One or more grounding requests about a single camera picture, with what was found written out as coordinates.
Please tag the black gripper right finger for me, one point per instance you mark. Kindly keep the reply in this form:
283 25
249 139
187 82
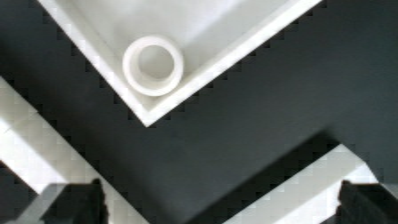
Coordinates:
368 204

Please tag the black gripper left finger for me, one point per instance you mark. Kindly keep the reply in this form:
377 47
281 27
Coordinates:
69 204

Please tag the white square tabletop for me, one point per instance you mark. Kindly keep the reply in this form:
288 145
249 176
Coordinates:
213 28

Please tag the white L-shaped obstacle wall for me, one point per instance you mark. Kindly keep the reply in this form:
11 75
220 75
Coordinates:
41 158

